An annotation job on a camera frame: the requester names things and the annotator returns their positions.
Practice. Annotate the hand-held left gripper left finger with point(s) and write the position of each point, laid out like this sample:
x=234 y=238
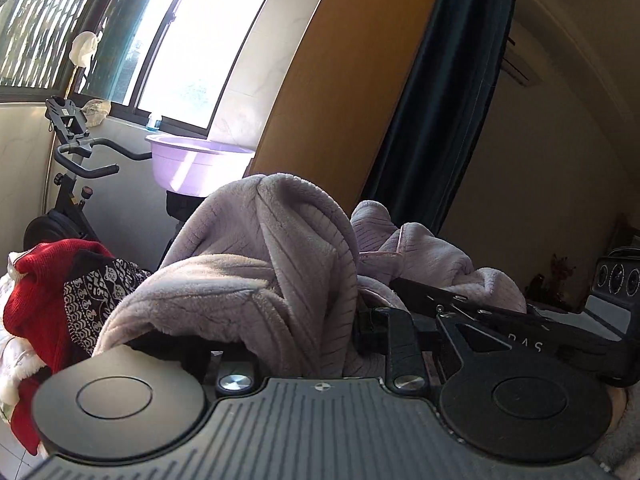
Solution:
x=234 y=382

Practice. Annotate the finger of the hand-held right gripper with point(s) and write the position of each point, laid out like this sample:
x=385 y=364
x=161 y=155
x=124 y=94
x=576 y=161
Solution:
x=430 y=294

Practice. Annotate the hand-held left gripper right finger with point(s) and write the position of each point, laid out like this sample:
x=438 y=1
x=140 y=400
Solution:
x=400 y=340

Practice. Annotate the purple fleece pajama top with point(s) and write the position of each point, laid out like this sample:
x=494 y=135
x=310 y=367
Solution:
x=280 y=260

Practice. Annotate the red flower bouquet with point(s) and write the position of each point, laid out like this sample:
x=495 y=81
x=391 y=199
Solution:
x=560 y=267

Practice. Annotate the black white patterned cloth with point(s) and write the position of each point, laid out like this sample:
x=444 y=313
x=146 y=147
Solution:
x=95 y=295

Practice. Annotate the dark curtain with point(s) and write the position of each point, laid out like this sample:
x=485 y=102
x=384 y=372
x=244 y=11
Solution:
x=450 y=110

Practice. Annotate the red knit garment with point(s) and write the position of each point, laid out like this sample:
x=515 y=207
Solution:
x=40 y=305

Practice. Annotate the purple plastic basin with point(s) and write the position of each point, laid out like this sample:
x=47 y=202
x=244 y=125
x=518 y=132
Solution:
x=195 y=165

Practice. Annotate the wooden door panel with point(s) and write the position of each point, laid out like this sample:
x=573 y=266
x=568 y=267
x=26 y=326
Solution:
x=350 y=60

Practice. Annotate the small blue bottle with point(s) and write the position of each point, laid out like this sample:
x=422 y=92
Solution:
x=154 y=121

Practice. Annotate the white rag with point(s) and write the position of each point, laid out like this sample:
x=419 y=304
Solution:
x=96 y=111

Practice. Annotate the black exercise bike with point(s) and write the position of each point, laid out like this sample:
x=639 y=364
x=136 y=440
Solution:
x=67 y=120

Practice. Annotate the window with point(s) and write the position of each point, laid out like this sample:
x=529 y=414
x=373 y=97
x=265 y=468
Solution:
x=200 y=35

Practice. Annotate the white cloth on pole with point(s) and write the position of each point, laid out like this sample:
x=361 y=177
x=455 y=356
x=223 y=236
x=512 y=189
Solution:
x=86 y=47

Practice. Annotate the wall air conditioner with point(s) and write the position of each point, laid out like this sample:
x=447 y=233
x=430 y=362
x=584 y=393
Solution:
x=520 y=67

